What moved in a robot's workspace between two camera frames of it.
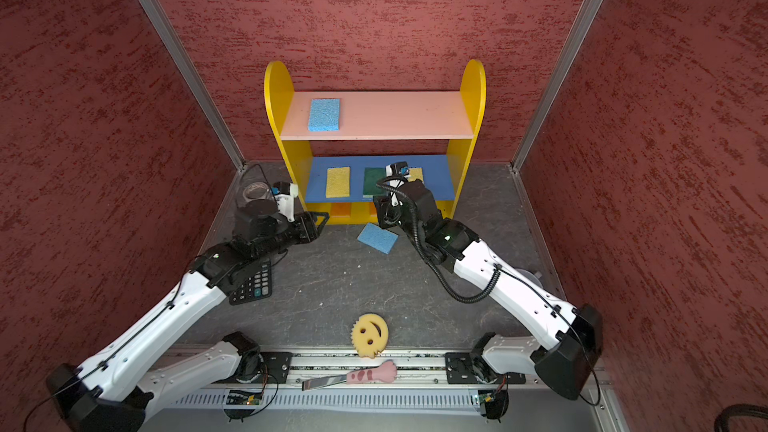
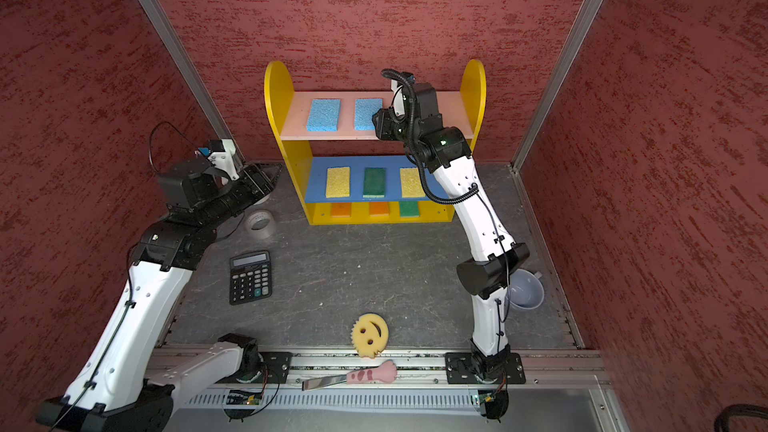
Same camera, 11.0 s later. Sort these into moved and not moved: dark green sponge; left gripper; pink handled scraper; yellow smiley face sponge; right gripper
Moved: left gripper; right gripper
Not moved: pink handled scraper; dark green sponge; yellow smiley face sponge
